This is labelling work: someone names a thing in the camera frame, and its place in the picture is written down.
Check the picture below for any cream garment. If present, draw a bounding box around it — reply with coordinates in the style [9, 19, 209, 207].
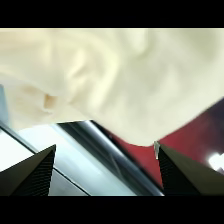
[0, 28, 224, 147]

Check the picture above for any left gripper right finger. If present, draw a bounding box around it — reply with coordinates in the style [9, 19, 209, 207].
[153, 140, 224, 197]

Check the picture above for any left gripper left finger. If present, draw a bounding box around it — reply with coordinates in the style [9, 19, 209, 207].
[0, 144, 57, 197]

